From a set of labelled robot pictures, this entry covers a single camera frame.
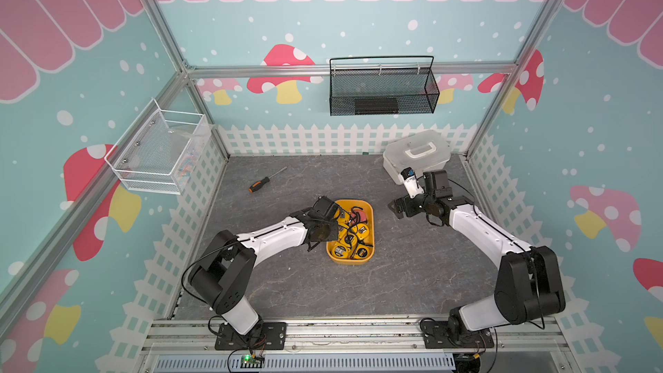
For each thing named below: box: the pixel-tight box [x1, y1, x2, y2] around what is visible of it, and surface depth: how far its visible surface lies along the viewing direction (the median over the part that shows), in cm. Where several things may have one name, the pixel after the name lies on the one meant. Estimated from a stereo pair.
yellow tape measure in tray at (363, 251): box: [353, 243, 374, 260], surface depth 90 cm
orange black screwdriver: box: [247, 165, 288, 194], surface depth 110 cm
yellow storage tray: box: [326, 199, 375, 266], surface depth 93 cm
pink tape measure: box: [349, 208, 368, 226], surface depth 99 cm
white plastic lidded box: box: [382, 129, 452, 185], surface depth 108 cm
